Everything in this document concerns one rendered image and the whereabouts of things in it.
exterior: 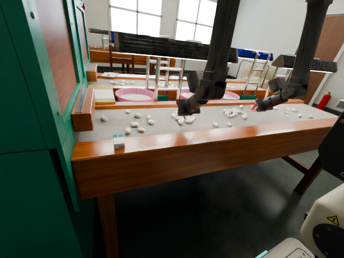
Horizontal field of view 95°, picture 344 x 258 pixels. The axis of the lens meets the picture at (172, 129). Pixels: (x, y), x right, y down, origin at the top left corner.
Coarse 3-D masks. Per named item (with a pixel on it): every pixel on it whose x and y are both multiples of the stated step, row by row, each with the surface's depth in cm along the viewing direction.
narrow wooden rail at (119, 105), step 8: (96, 104) 84; (104, 104) 85; (112, 104) 86; (120, 104) 87; (128, 104) 89; (136, 104) 90; (144, 104) 92; (152, 104) 93; (160, 104) 95; (168, 104) 97; (176, 104) 99; (208, 104) 108; (216, 104) 111; (224, 104) 113; (232, 104) 116; (240, 104) 119; (248, 104) 122
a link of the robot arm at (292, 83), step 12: (312, 0) 58; (324, 0) 58; (312, 12) 61; (324, 12) 60; (312, 24) 62; (300, 36) 66; (312, 36) 62; (300, 48) 66; (312, 48) 63; (300, 60) 66; (312, 60) 65; (300, 72) 67; (288, 84) 71; (300, 84) 67; (300, 96) 71
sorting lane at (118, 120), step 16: (96, 112) 81; (112, 112) 84; (144, 112) 88; (160, 112) 91; (208, 112) 100; (256, 112) 111; (272, 112) 115; (304, 112) 125; (320, 112) 130; (96, 128) 68; (112, 128) 69; (144, 128) 73; (160, 128) 75; (176, 128) 76; (192, 128) 78; (208, 128) 81
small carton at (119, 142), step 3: (114, 135) 57; (117, 135) 58; (120, 135) 58; (114, 138) 56; (117, 138) 56; (120, 138) 56; (123, 138) 56; (114, 141) 54; (117, 141) 54; (120, 141) 55; (123, 141) 55; (114, 144) 53; (117, 144) 53; (120, 144) 54; (123, 144) 54; (114, 147) 53; (117, 147) 54; (120, 147) 54; (123, 147) 55
